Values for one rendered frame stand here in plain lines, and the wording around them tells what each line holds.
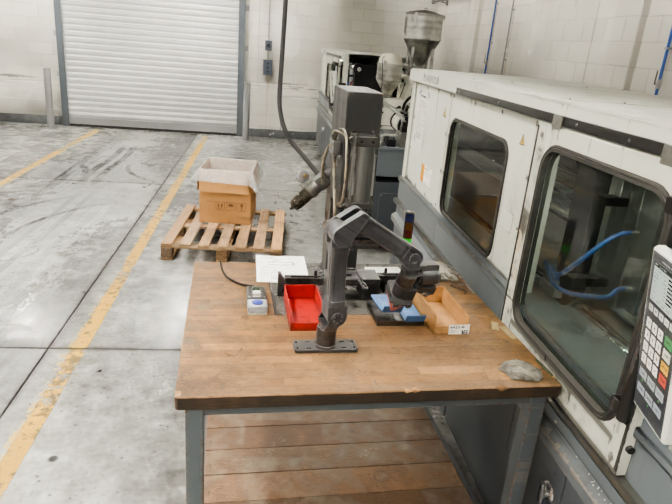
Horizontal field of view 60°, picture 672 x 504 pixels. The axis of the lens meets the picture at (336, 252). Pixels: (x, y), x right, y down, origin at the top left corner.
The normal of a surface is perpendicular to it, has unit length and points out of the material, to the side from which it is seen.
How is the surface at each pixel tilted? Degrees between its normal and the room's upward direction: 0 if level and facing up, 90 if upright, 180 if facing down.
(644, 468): 90
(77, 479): 0
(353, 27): 90
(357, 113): 90
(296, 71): 90
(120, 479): 0
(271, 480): 0
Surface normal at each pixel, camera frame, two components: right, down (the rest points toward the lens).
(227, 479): 0.08, -0.94
